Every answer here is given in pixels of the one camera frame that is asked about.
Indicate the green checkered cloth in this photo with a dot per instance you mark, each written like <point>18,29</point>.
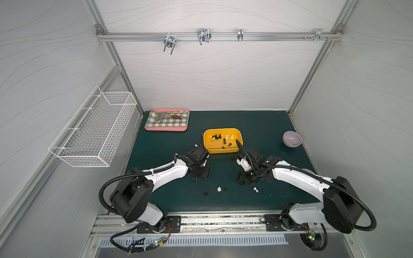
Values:
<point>168,122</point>

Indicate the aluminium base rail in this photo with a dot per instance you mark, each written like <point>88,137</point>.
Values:
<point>195,223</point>

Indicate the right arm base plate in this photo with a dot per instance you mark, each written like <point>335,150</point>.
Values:
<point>280,223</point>

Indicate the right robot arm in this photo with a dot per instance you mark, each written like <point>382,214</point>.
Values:
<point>336,203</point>

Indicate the aluminium crossbar rail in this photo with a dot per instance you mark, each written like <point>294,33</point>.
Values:
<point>215,36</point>

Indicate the metal hook clamp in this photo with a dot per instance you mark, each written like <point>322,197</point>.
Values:
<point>203,35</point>
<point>169,42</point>
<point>318,36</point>

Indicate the purple bowl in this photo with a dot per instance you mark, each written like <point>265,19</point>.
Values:
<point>292,139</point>

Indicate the wooden handled spatula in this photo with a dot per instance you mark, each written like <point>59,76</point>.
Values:
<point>164,115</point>

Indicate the white wire basket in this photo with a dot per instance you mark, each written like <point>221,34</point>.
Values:
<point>93,134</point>

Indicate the metal hook clamp middle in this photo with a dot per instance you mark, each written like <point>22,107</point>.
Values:
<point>203,35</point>

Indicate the pink striped plate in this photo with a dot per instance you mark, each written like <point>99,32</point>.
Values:
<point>308,170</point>

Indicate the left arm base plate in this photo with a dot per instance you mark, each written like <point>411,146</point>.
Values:
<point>165,225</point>

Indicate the yellow plastic storage box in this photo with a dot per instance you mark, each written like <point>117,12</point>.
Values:
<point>219,141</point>

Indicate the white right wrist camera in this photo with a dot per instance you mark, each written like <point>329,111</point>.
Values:
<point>244,164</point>

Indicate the metal hook clamp right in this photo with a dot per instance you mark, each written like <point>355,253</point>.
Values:
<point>318,36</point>

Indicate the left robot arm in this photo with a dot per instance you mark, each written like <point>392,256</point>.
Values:
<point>130,199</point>

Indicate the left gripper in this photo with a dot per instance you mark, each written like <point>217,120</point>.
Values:
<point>200,169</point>

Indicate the metal hook clamp left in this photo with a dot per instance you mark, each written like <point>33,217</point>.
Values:
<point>169,42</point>

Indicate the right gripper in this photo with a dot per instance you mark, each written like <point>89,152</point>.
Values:
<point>247,174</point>

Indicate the pink tray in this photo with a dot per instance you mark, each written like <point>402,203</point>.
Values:
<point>171,129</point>

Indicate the metal hook small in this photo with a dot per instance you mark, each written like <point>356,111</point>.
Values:
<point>240,35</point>

